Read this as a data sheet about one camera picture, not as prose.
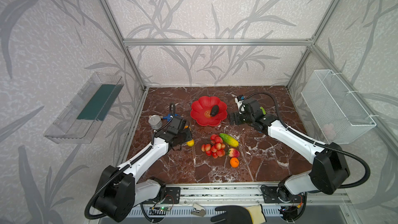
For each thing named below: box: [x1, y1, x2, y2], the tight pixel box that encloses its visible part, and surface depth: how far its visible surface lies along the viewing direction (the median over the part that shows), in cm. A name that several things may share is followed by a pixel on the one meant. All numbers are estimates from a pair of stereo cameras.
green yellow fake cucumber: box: [219, 132, 239, 148], surface depth 91 cm
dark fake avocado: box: [210, 104, 219, 117], surface depth 106 cm
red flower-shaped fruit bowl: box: [190, 95, 228, 126], surface depth 108 cm
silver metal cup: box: [148, 114, 163, 130], surface depth 98 cm
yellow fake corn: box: [186, 138, 195, 147], surface depth 82 cm
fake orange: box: [229, 157, 240, 168], surface depth 83 cm
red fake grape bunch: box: [201, 133, 226, 159], surface depth 86 cm
